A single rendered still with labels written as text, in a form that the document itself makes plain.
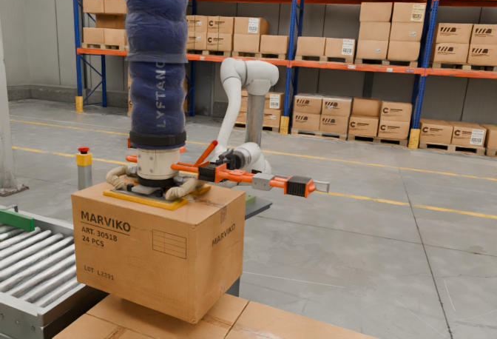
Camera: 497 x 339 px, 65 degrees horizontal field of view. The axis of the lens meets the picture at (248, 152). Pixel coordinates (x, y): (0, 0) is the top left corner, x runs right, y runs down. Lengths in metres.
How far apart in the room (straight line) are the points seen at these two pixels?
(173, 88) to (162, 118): 0.12
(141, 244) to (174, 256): 0.15
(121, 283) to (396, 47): 7.58
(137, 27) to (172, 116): 0.34
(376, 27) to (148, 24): 7.36
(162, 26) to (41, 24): 12.16
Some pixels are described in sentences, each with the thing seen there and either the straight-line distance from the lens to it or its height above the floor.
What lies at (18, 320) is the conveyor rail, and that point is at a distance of 1.99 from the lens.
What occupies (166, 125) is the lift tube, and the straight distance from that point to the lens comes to 1.52.
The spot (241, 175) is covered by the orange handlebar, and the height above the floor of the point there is 1.21.
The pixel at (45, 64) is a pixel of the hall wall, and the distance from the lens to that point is 13.54.
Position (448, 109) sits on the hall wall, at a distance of 10.08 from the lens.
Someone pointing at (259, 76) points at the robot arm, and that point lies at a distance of 2.15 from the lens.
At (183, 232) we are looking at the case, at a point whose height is 1.03.
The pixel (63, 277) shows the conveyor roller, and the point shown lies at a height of 0.54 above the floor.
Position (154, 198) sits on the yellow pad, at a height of 1.09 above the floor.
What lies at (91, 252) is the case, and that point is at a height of 0.82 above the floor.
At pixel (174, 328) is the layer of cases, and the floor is 0.54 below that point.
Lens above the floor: 1.64
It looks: 14 degrees down
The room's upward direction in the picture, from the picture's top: 3 degrees clockwise
